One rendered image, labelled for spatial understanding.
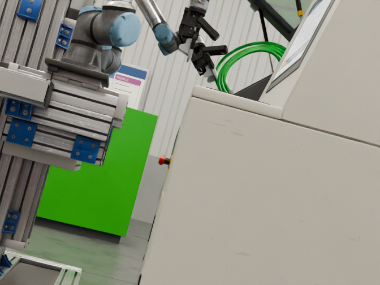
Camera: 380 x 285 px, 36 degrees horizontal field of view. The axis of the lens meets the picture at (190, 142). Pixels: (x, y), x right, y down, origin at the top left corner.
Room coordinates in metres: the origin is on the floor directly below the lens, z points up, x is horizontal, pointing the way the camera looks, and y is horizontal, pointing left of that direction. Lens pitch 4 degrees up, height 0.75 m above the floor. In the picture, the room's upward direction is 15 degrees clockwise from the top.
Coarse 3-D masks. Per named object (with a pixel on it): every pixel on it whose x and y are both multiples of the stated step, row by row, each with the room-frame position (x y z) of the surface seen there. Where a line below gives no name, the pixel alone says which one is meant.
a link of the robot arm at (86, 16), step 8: (88, 8) 2.02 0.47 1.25; (96, 8) 2.02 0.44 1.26; (80, 16) 2.04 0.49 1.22; (88, 16) 2.02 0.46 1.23; (96, 16) 1.99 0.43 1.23; (80, 24) 2.03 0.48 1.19; (88, 24) 2.00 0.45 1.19; (80, 32) 2.03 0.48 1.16; (88, 32) 2.01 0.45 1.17; (88, 40) 2.02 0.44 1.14
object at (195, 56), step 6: (198, 48) 2.56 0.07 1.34; (192, 54) 2.56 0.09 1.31; (198, 54) 2.55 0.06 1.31; (204, 54) 2.53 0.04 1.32; (192, 60) 2.53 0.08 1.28; (198, 60) 2.53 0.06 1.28; (204, 60) 2.52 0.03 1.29; (198, 66) 2.51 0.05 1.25; (204, 66) 2.53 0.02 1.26; (198, 72) 2.58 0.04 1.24; (204, 72) 2.56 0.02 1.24
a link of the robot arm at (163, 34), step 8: (136, 0) 2.53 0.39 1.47; (144, 0) 2.51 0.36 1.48; (152, 0) 2.52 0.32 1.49; (144, 8) 2.51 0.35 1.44; (152, 8) 2.50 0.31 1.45; (144, 16) 2.53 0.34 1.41; (152, 16) 2.49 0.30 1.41; (160, 16) 2.50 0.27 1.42; (152, 24) 2.50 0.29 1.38; (160, 24) 2.47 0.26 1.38; (168, 24) 2.51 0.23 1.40; (160, 32) 2.46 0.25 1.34; (168, 32) 2.46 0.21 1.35; (160, 40) 2.47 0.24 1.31; (168, 40) 2.48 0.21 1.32
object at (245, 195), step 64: (320, 64) 1.37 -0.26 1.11; (192, 128) 1.36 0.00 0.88; (256, 128) 1.37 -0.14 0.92; (320, 128) 1.37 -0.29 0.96; (192, 192) 1.36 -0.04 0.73; (256, 192) 1.37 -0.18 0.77; (320, 192) 1.37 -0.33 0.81; (192, 256) 1.37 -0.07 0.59; (256, 256) 1.37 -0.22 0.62; (320, 256) 1.37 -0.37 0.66
